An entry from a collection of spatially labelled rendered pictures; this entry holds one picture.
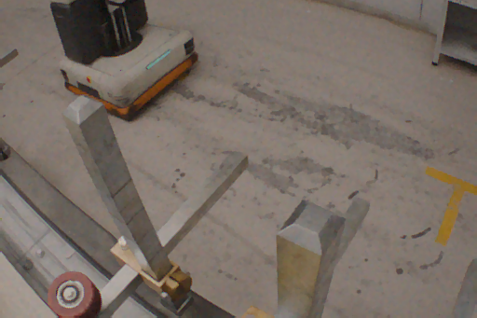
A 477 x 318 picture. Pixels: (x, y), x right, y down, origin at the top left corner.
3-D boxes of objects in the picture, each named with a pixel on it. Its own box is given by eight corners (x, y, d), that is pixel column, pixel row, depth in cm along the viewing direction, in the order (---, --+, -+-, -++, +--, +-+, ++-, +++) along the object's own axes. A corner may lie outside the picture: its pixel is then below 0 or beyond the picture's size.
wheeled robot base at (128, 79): (64, 91, 245) (53, 61, 227) (130, 42, 280) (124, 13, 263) (128, 124, 213) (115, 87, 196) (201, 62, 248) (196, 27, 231)
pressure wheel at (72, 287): (120, 342, 55) (90, 316, 47) (75, 342, 54) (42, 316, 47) (120, 300, 60) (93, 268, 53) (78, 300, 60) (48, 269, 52)
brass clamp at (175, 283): (139, 243, 69) (130, 228, 66) (197, 283, 63) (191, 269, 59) (117, 267, 66) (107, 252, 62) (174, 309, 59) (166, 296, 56)
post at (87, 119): (178, 294, 72) (82, 88, 39) (192, 303, 71) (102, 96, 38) (167, 306, 70) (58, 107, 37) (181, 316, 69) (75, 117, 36)
